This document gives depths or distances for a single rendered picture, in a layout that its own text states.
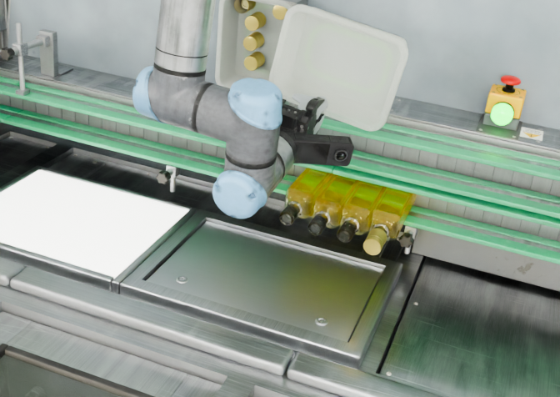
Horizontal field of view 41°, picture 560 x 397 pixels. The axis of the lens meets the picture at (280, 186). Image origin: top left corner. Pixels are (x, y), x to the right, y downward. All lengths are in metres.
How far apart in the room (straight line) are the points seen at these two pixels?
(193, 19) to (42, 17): 1.05
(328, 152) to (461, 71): 0.52
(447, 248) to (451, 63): 0.40
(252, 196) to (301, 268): 0.49
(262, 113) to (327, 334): 0.49
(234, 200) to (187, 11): 0.27
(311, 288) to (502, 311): 0.39
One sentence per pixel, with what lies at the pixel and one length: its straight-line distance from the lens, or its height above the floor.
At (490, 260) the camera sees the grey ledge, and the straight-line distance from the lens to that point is 1.68.
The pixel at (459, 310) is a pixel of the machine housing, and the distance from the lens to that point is 1.57.
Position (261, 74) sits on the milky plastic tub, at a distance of 1.77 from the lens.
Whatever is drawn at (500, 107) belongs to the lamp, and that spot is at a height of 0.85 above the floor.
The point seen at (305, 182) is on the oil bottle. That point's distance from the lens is 1.53.
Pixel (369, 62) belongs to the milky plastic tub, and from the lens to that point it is 1.38.
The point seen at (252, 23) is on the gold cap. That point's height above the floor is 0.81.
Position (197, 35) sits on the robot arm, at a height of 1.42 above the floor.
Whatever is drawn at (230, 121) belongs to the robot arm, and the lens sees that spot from 1.05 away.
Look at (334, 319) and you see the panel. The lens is 1.41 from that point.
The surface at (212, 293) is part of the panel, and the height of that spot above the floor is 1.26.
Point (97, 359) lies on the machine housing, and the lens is 1.36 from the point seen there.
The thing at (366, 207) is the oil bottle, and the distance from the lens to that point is 1.47.
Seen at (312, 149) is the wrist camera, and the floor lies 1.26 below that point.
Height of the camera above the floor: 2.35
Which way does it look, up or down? 59 degrees down
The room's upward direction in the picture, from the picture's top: 138 degrees counter-clockwise
